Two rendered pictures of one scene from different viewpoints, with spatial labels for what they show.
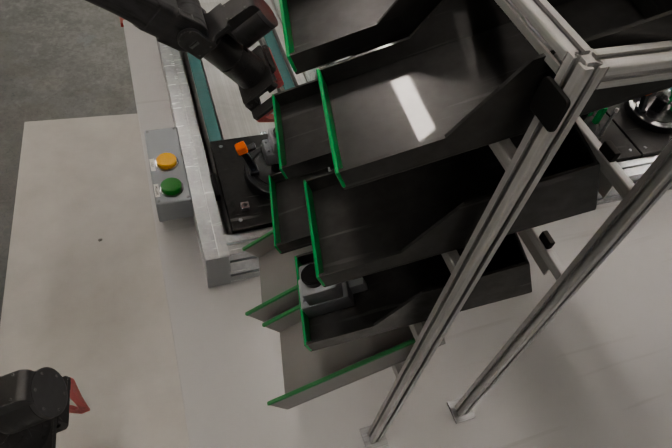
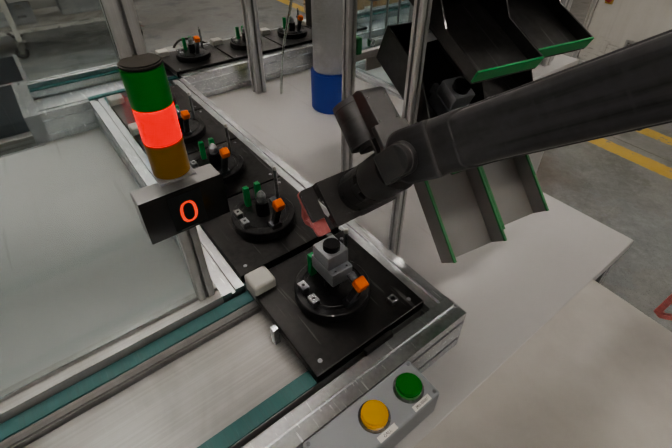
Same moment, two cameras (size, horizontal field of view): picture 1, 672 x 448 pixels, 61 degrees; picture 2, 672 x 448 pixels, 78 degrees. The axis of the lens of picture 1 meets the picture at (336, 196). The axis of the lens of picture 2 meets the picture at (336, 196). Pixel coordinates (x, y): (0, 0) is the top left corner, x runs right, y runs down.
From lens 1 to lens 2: 1.10 m
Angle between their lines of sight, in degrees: 68
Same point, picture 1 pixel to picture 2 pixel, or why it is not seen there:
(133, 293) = (511, 408)
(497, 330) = not seen: hidden behind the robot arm
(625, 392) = not seen: hidden behind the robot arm
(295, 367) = (511, 208)
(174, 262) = (453, 387)
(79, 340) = (590, 430)
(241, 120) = (233, 389)
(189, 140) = (317, 414)
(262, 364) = (485, 279)
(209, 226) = (427, 329)
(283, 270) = (455, 227)
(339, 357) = (503, 170)
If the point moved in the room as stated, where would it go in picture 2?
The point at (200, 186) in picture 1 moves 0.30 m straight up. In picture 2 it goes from (383, 362) to (401, 228)
